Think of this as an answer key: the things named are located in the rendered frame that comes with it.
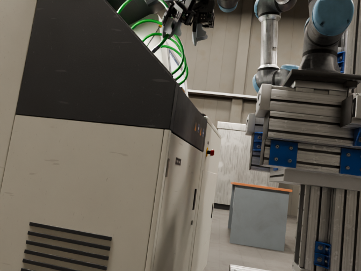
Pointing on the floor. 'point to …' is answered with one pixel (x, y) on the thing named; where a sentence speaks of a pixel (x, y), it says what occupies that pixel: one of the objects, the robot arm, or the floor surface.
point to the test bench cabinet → (81, 195)
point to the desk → (258, 216)
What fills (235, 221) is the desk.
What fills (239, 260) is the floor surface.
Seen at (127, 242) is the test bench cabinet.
